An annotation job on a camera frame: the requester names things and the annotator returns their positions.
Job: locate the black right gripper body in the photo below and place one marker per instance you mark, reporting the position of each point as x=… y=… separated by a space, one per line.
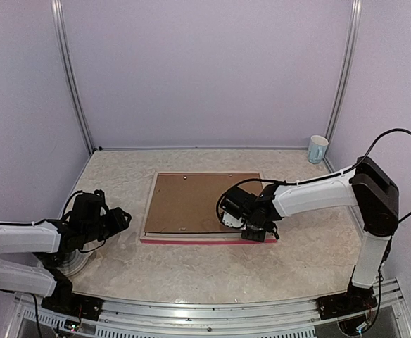
x=260 y=232

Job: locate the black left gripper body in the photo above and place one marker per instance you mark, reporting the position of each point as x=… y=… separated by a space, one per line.
x=94 y=231

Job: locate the brown backing board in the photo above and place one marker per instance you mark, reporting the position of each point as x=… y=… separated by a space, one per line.
x=184 y=203

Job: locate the pink wooden picture frame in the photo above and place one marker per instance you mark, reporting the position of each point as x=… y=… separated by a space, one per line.
x=200 y=239

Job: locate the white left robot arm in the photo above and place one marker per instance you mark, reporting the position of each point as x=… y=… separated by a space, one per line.
x=39 y=257

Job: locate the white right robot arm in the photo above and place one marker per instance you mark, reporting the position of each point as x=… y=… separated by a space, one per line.
x=365 y=188

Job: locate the light blue mug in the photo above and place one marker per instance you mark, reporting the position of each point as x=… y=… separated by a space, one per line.
x=317 y=149

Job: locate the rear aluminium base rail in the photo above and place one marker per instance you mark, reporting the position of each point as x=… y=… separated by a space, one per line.
x=162 y=148

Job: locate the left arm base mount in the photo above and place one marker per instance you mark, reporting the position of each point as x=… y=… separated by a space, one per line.
x=64 y=301

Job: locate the front aluminium rail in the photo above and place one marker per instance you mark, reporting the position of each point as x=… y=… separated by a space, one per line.
x=124 y=318

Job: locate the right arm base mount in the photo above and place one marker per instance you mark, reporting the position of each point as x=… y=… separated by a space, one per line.
x=353 y=300

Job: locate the left aluminium corner post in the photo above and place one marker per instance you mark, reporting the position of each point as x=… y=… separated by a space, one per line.
x=63 y=45

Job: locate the aluminium corner post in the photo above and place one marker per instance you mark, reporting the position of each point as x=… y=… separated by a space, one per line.
x=349 y=51
x=63 y=45

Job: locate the right aluminium corner post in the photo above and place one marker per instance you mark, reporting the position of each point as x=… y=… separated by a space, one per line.
x=349 y=51

